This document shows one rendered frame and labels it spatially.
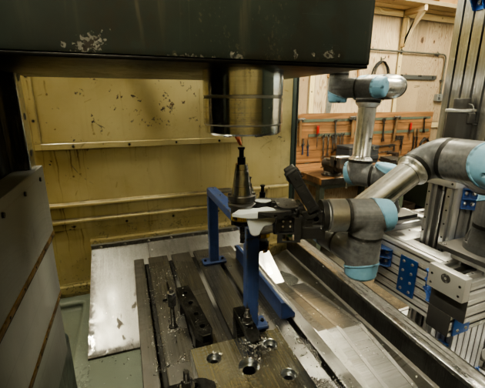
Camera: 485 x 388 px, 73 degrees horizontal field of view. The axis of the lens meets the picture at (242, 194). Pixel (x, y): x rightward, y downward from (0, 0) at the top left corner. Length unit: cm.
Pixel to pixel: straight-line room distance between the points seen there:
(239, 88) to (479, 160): 62
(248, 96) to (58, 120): 118
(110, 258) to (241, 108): 129
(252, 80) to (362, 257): 45
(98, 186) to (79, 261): 39
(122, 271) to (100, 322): 26
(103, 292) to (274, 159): 108
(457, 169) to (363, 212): 32
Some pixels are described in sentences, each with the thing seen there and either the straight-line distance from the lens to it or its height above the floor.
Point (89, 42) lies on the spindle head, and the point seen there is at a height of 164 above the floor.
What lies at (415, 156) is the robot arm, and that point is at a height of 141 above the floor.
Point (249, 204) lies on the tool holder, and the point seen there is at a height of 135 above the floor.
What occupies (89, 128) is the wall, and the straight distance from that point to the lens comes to 166.
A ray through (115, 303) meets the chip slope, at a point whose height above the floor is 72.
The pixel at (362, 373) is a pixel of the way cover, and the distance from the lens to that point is 123.
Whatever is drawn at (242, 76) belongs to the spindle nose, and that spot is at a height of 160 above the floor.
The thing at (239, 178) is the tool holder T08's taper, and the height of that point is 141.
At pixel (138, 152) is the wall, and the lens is 167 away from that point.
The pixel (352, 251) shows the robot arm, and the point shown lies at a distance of 80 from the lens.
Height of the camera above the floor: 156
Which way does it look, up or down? 16 degrees down
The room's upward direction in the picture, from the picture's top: straight up
